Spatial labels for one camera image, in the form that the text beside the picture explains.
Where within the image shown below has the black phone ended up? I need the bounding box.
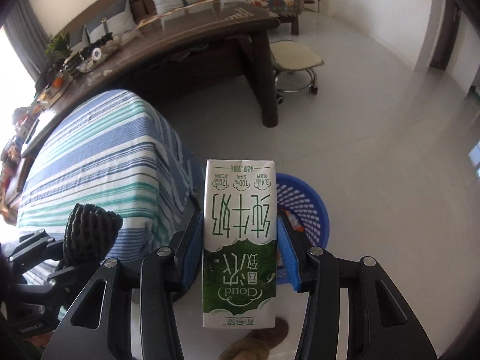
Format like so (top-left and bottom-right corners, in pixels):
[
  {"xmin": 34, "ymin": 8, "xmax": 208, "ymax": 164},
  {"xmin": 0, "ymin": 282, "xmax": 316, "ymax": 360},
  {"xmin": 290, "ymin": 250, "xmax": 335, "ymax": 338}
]
[{"xmin": 23, "ymin": 118, "xmax": 43, "ymax": 147}]

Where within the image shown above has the blue plastic basket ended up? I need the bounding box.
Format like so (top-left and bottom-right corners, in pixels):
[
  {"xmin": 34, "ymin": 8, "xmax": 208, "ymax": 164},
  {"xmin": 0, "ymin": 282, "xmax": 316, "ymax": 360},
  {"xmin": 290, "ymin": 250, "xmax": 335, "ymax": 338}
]
[{"xmin": 275, "ymin": 173, "xmax": 330, "ymax": 284}]

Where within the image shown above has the dark wooden coffee table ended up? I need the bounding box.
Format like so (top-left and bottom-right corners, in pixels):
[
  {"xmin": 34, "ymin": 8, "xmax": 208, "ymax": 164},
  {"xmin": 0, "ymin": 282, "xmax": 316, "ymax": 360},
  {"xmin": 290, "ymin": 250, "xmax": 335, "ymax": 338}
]
[{"xmin": 20, "ymin": 0, "xmax": 282, "ymax": 158}]

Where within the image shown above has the glass tea tray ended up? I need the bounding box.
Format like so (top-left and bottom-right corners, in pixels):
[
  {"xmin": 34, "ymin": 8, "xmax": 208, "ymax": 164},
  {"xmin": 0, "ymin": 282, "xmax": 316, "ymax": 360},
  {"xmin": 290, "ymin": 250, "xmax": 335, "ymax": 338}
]
[{"xmin": 75, "ymin": 41, "xmax": 121, "ymax": 72}]

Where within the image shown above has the grey curtain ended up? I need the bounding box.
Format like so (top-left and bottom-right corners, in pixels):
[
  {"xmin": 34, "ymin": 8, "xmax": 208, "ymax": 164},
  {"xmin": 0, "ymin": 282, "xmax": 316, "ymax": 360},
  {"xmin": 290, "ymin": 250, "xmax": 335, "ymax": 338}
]
[{"xmin": 4, "ymin": 0, "xmax": 51, "ymax": 79}]

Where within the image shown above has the brown fuzzy slipper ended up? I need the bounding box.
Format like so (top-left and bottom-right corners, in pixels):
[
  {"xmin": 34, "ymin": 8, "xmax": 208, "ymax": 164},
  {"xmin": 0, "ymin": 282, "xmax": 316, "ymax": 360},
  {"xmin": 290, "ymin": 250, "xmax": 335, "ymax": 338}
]
[{"xmin": 219, "ymin": 317, "xmax": 290, "ymax": 360}]

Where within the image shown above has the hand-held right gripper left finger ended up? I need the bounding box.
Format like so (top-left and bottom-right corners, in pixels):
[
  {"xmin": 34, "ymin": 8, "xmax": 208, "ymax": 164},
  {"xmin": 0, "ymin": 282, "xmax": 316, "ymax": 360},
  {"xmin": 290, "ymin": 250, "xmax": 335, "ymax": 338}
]
[{"xmin": 41, "ymin": 210, "xmax": 205, "ymax": 360}]

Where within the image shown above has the green potted plant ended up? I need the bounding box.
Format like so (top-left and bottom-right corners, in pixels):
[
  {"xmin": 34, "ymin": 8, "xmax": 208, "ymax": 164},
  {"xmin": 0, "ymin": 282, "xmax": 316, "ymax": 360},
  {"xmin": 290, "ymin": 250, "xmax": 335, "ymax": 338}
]
[{"xmin": 45, "ymin": 32, "xmax": 72, "ymax": 61}]

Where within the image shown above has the cluster of toiletry bottles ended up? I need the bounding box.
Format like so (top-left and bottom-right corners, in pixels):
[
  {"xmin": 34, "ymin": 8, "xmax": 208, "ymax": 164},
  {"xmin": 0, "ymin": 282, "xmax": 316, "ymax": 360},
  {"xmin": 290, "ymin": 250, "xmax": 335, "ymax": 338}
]
[{"xmin": 0, "ymin": 107, "xmax": 27, "ymax": 181}]

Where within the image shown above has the black knitted cloth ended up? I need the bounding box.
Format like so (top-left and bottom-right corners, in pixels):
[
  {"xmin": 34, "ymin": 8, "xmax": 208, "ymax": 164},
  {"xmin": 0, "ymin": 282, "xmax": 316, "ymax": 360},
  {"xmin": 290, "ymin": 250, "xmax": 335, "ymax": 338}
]
[{"xmin": 62, "ymin": 203, "xmax": 124, "ymax": 269}]

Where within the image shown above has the dark wooden door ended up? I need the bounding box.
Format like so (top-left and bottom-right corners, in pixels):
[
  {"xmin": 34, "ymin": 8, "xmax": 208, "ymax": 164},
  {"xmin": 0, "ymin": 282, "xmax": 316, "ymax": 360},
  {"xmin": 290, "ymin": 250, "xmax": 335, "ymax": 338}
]
[{"xmin": 429, "ymin": 4, "xmax": 466, "ymax": 72}]

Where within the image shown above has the green white milk carton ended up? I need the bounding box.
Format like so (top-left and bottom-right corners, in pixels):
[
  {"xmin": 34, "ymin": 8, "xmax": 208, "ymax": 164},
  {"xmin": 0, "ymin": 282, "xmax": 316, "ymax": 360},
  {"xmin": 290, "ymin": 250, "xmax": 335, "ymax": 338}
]
[{"xmin": 202, "ymin": 158, "xmax": 278, "ymax": 329}]

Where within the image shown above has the beige rolling stool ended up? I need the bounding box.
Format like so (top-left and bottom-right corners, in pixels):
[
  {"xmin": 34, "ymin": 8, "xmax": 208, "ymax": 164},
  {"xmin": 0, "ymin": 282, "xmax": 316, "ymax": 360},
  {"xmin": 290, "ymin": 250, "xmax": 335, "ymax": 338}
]
[{"xmin": 269, "ymin": 40, "xmax": 325, "ymax": 105}]

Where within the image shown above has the floral sofa cover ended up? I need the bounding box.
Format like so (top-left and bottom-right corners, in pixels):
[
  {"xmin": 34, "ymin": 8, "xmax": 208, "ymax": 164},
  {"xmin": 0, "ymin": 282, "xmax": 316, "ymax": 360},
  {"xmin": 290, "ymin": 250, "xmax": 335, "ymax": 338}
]
[{"xmin": 259, "ymin": 0, "xmax": 305, "ymax": 17}]

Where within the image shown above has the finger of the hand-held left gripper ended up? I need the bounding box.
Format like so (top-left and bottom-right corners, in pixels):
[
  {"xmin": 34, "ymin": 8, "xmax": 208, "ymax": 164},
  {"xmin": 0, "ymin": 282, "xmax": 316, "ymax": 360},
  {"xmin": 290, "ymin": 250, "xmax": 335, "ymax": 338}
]
[
  {"xmin": 8, "ymin": 231, "xmax": 55, "ymax": 262},
  {"xmin": 47, "ymin": 262, "xmax": 100, "ymax": 291}
]

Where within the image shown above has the glass fruit bowl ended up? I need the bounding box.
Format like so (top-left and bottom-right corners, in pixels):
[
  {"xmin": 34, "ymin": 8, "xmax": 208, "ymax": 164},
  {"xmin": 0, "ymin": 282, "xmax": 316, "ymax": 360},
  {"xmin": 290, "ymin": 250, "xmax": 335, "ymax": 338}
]
[{"xmin": 41, "ymin": 71, "xmax": 76, "ymax": 98}]

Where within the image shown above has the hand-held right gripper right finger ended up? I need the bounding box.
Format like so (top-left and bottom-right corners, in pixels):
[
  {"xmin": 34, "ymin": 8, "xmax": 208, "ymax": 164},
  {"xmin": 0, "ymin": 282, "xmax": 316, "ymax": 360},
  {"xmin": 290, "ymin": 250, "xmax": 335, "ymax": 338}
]
[{"xmin": 275, "ymin": 215, "xmax": 437, "ymax": 360}]

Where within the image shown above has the blue green striped tablecloth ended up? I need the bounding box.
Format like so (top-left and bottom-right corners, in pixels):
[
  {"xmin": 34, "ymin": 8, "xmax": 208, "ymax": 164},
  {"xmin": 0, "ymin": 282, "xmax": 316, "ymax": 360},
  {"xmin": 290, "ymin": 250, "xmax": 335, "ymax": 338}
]
[{"xmin": 17, "ymin": 89, "xmax": 196, "ymax": 293}]

